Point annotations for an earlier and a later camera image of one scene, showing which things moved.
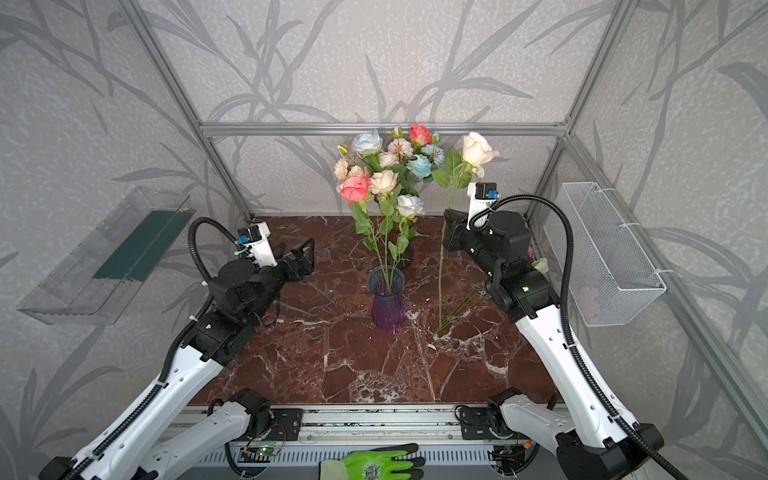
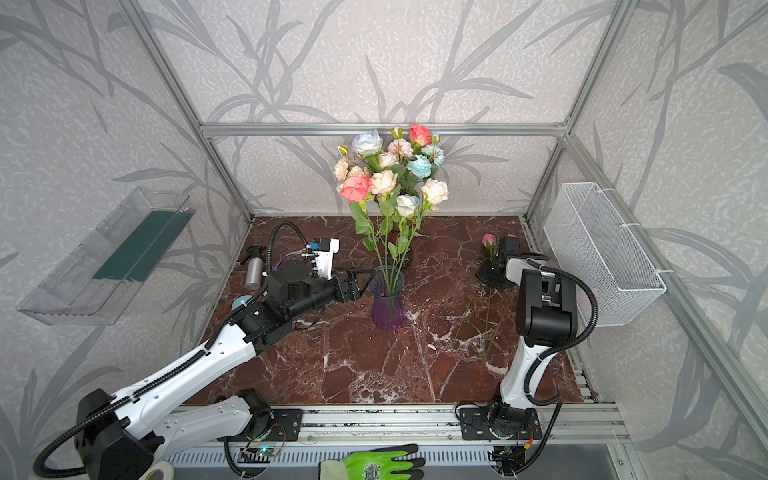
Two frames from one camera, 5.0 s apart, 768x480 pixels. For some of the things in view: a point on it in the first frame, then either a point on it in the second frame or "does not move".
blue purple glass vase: x=386 y=284 does not move
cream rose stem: x=386 y=183 does not move
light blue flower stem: x=420 y=166 does not move
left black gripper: x=303 y=267 to x=351 y=293
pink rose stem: x=354 y=190 does not move
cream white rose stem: x=477 y=151 to x=435 y=192
